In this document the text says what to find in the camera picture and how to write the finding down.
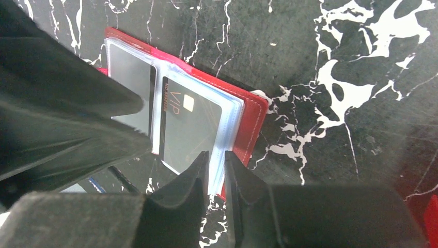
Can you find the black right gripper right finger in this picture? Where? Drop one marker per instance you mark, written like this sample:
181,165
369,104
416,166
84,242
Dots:
260,214

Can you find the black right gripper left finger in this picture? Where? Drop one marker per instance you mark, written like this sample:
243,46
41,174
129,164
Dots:
169,217

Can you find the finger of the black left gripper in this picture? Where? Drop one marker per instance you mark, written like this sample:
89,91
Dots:
50,150
35,66

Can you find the thin credit card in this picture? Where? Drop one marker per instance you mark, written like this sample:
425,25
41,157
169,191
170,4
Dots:
131,68

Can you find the red card holder wallet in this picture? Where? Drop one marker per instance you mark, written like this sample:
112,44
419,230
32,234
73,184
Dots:
243,112

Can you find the red plastic tray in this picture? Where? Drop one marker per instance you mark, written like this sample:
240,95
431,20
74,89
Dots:
430,221

